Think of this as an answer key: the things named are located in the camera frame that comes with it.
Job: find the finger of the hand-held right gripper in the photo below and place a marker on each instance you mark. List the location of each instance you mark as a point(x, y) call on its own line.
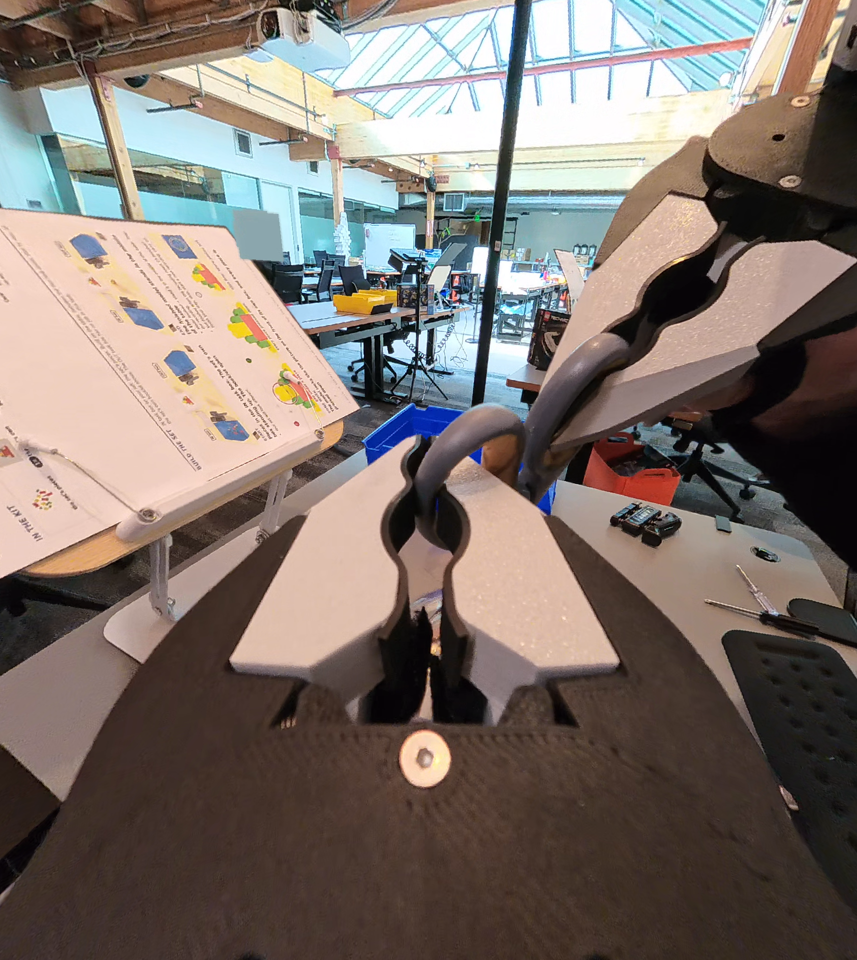
point(766, 300)
point(646, 263)

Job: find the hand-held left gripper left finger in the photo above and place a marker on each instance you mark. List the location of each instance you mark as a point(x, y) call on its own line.
point(324, 600)

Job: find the black bit holder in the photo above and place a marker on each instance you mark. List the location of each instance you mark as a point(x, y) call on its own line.
point(646, 522)

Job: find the person's right forearm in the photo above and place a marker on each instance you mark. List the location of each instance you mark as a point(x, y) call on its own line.
point(849, 480)

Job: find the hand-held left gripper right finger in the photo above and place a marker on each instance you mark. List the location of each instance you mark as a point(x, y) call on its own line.
point(534, 608)

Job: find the orange bag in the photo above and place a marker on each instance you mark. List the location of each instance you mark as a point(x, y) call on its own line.
point(631, 473)

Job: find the yellow bin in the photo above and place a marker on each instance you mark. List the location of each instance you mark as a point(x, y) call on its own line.
point(364, 302)

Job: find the black vertical pole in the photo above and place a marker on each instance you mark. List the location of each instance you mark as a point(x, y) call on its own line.
point(507, 195)

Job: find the black perforated pad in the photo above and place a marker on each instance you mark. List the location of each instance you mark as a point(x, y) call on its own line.
point(834, 765)

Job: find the printed instruction sheet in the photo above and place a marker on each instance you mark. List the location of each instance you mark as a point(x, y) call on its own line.
point(99, 345)

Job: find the grey curved plastic piece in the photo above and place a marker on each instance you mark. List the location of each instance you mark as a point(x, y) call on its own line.
point(556, 390)

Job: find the blue storage bin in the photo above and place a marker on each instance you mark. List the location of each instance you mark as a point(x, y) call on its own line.
point(414, 428)

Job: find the white ceiling projector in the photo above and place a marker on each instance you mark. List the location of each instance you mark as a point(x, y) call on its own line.
point(306, 38)

